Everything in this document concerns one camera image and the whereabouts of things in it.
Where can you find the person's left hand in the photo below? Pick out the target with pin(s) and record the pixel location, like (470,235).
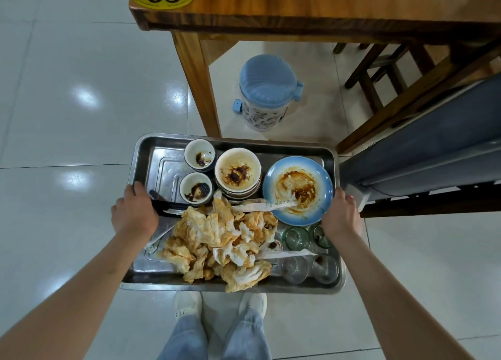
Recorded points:
(135,213)

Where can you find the person's right hand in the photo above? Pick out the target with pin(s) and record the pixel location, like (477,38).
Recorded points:
(342,215)

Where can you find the blue rimmed plate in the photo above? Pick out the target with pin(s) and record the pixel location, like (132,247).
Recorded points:
(313,176)

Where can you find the metal tray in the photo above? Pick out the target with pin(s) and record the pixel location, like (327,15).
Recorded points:
(164,168)

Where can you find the white spoon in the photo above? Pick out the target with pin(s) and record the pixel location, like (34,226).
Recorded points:
(274,245)

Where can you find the pile of used napkins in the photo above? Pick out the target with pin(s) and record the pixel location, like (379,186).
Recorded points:
(219,238)

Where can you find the person's right forearm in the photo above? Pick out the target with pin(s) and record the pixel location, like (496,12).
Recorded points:
(391,305)

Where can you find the person's left forearm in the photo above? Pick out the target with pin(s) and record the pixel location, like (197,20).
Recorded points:
(70,305)

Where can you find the person's white right shoe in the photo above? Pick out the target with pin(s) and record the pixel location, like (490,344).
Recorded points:
(253,303)

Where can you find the blue plastic trash bin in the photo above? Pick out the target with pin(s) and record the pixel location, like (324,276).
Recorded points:
(268,86)

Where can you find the white power strip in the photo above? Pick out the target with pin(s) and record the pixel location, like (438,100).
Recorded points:
(356,197)

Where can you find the grey blue pillar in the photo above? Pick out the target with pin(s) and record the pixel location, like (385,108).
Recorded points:
(430,148)

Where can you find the dark wooden table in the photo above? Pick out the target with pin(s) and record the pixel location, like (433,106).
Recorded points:
(313,0)

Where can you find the brown wooden post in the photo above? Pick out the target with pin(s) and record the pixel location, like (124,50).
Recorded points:
(430,205)

